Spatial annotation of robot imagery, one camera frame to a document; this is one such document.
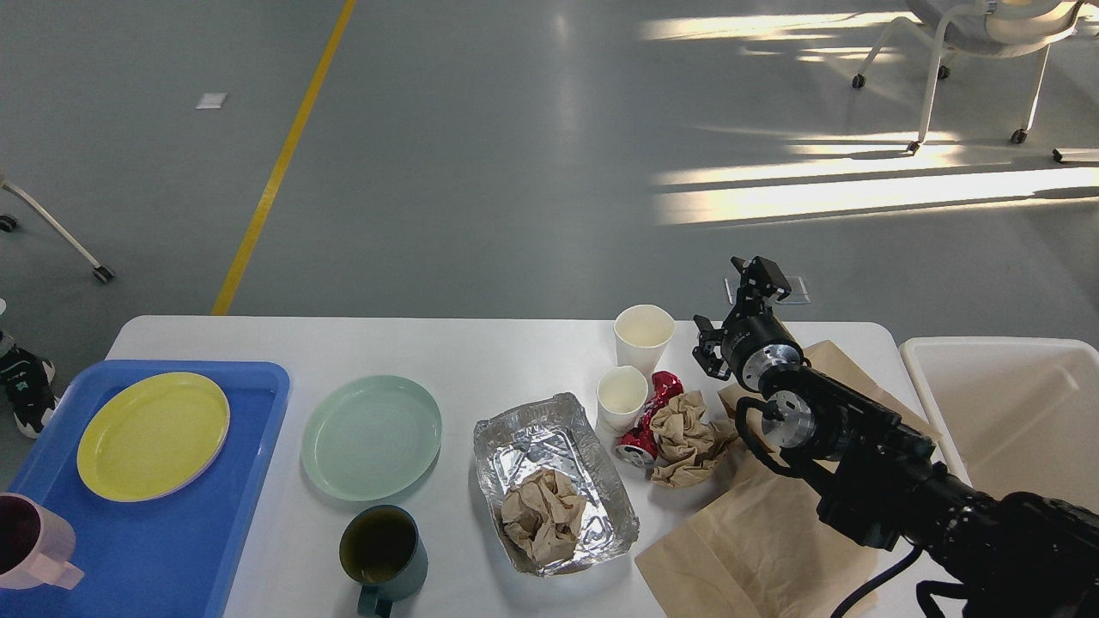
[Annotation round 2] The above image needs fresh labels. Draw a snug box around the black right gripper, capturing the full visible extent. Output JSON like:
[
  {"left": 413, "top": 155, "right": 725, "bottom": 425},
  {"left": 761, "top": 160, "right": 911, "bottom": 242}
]
[{"left": 692, "top": 257, "right": 802, "bottom": 390}]

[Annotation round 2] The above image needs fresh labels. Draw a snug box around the light green plate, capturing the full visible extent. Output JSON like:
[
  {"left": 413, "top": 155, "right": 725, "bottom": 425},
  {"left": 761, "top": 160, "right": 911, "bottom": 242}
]
[{"left": 300, "top": 375, "right": 443, "bottom": 503}]

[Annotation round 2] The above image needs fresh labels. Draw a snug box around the dark teal mug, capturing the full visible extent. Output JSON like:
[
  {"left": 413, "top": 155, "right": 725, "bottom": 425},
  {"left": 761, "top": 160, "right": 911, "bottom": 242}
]
[{"left": 338, "top": 505, "right": 428, "bottom": 617}]

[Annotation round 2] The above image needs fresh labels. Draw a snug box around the pink mug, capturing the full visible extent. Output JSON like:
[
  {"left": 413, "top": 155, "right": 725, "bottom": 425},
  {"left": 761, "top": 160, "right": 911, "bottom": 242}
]
[{"left": 1, "top": 493, "right": 85, "bottom": 591}]

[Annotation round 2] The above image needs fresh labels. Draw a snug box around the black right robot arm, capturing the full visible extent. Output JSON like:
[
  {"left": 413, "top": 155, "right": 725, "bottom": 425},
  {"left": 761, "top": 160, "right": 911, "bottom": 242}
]
[{"left": 692, "top": 257, "right": 1098, "bottom": 617}]

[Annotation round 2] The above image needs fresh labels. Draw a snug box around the tall white paper cup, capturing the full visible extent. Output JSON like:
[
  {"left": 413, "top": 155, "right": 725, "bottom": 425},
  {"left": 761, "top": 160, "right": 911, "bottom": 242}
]
[{"left": 613, "top": 304, "right": 676, "bottom": 379}]

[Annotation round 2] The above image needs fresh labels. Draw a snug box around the crumpled brown paper ball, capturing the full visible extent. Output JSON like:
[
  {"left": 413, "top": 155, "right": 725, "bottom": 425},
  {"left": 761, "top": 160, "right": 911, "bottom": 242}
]
[{"left": 650, "top": 391, "right": 739, "bottom": 488}]

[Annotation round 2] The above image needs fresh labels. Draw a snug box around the small white paper cup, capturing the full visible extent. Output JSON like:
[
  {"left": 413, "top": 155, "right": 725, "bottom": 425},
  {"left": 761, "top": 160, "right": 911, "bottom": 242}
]
[{"left": 597, "top": 367, "right": 650, "bottom": 435}]

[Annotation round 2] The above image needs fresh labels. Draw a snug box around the crushed red soda can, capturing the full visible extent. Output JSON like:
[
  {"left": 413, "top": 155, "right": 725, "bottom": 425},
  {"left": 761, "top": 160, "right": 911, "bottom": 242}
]
[{"left": 615, "top": 371, "right": 684, "bottom": 470}]

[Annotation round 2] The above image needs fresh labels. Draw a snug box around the brown paper bag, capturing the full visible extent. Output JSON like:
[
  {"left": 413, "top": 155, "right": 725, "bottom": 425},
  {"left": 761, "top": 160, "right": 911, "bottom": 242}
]
[{"left": 634, "top": 339, "right": 944, "bottom": 618}]

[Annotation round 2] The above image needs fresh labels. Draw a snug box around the aluminium foil tray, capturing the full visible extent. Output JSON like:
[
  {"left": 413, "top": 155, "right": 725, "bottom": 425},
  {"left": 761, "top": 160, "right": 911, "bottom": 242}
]
[{"left": 471, "top": 391, "right": 640, "bottom": 578}]

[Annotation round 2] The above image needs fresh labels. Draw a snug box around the crumpled brown paper in tray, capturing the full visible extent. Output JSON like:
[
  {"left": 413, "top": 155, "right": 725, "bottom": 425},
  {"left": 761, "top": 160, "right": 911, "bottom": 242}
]
[{"left": 500, "top": 470, "right": 588, "bottom": 566}]

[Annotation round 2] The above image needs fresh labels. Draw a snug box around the white plastic bin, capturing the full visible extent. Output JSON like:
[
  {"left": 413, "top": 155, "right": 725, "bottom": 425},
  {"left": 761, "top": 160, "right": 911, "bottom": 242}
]
[{"left": 900, "top": 336, "right": 1098, "bottom": 510}]

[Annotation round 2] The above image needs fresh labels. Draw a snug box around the white chair on castors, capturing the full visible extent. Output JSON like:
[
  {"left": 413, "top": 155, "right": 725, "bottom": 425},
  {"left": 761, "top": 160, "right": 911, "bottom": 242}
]
[{"left": 851, "top": 1, "right": 1084, "bottom": 155}]

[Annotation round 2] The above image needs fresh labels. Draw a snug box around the yellow plate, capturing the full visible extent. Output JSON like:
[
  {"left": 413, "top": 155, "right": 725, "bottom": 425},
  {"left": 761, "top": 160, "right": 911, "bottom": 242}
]
[{"left": 77, "top": 372, "right": 232, "bottom": 503}]

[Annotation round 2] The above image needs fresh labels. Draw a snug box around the blue plastic tray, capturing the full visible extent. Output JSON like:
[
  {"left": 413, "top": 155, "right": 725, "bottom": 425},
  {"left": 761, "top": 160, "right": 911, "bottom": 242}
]
[{"left": 1, "top": 360, "right": 290, "bottom": 617}]

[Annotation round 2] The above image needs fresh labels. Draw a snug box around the black and white shoe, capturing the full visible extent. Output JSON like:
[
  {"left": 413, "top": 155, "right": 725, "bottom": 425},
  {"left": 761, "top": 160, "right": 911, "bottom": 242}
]
[{"left": 1, "top": 332, "right": 59, "bottom": 439}]

